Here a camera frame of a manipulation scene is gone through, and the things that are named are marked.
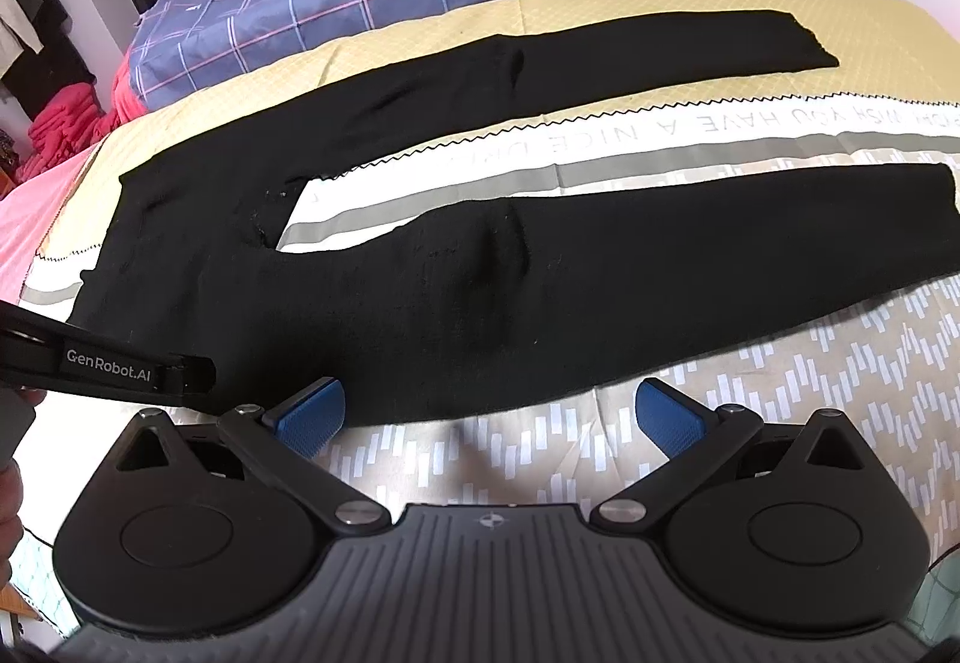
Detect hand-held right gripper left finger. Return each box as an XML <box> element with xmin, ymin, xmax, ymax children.
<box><xmin>112</xmin><ymin>376</ymin><xmax>387</xmax><ymax>533</ymax></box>

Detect pile of red cloths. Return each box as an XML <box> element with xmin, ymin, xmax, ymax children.
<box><xmin>19</xmin><ymin>79</ymin><xmax>127</xmax><ymax>185</ymax></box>

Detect hanging dark clothes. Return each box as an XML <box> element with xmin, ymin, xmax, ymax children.
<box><xmin>0</xmin><ymin>0</ymin><xmax>97</xmax><ymax>118</ymax></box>

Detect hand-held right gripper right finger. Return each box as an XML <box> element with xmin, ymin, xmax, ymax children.
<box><xmin>592</xmin><ymin>376</ymin><xmax>863</xmax><ymax>533</ymax></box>

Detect black pants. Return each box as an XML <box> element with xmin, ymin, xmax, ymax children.
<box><xmin>66</xmin><ymin>9</ymin><xmax>960</xmax><ymax>428</ymax></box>

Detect pink bed sheet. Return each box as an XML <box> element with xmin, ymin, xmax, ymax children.
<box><xmin>0</xmin><ymin>54</ymin><xmax>147</xmax><ymax>305</ymax></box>

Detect person's left hand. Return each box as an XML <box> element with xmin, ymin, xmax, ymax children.
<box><xmin>0</xmin><ymin>462</ymin><xmax>25</xmax><ymax>585</ymax></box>

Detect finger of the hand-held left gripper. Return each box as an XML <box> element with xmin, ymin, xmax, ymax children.
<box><xmin>174</xmin><ymin>354</ymin><xmax>219</xmax><ymax>404</ymax></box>

